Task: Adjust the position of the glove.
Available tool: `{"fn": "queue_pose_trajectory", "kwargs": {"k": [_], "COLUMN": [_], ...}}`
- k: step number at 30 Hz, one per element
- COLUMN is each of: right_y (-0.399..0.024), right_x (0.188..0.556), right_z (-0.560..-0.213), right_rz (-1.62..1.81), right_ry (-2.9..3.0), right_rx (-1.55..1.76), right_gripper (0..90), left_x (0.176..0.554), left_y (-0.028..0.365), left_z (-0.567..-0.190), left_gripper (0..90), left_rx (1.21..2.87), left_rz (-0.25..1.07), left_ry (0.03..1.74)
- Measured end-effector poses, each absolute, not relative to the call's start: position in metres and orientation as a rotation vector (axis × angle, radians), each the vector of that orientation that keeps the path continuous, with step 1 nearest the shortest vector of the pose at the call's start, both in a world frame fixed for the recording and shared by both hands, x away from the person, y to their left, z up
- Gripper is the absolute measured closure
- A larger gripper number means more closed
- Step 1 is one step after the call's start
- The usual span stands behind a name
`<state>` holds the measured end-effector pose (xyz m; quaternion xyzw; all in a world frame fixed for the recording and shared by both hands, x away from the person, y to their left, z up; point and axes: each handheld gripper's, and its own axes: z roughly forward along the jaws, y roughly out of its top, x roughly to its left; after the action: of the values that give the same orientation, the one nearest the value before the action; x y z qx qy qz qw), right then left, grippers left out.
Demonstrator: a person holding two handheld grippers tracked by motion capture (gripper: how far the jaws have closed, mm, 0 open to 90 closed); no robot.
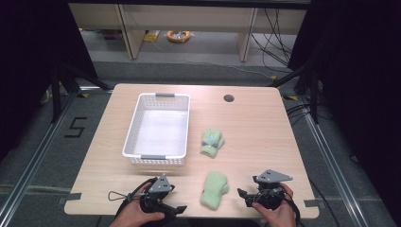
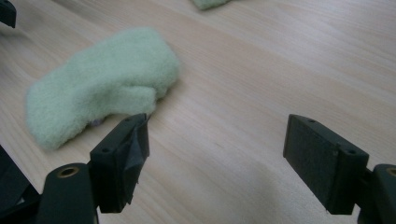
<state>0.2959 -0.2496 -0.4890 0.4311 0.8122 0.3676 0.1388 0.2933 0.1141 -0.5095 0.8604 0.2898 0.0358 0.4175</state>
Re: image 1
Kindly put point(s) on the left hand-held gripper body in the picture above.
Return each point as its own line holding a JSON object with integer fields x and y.
{"x": 156, "y": 197}

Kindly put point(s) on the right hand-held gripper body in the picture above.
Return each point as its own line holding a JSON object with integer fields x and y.
{"x": 269, "y": 194}

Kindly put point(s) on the plain green fuzzy glove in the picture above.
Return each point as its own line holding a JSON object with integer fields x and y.
{"x": 215, "y": 190}

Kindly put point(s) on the white perforated plastic basket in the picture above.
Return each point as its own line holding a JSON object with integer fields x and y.
{"x": 160, "y": 132}

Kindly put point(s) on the green fuzzy glove with face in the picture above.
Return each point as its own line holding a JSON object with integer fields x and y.
{"x": 212, "y": 142}

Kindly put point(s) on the person's right hand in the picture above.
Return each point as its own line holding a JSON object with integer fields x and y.
{"x": 279, "y": 217}

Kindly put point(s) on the person's left hand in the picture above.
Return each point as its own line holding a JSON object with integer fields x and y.
{"x": 132, "y": 214}

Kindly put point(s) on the grey tape strip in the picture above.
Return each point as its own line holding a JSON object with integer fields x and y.
{"x": 73, "y": 196}
{"x": 312, "y": 203}

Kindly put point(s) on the round dark table grommet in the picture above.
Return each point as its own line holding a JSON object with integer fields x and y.
{"x": 229, "y": 98}

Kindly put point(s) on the black metal stand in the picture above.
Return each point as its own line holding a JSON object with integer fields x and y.
{"x": 56, "y": 94}
{"x": 313, "y": 91}

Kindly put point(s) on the black curtain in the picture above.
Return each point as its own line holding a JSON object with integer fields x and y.
{"x": 34, "y": 63}
{"x": 356, "y": 78}

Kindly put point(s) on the yellow packet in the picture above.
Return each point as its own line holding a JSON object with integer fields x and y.
{"x": 152, "y": 36}

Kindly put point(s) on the beige wooden shelf unit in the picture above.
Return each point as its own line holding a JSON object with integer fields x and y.
{"x": 189, "y": 19}

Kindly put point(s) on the aluminium floor rail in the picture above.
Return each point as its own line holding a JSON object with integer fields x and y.
{"x": 38, "y": 154}
{"x": 331, "y": 157}

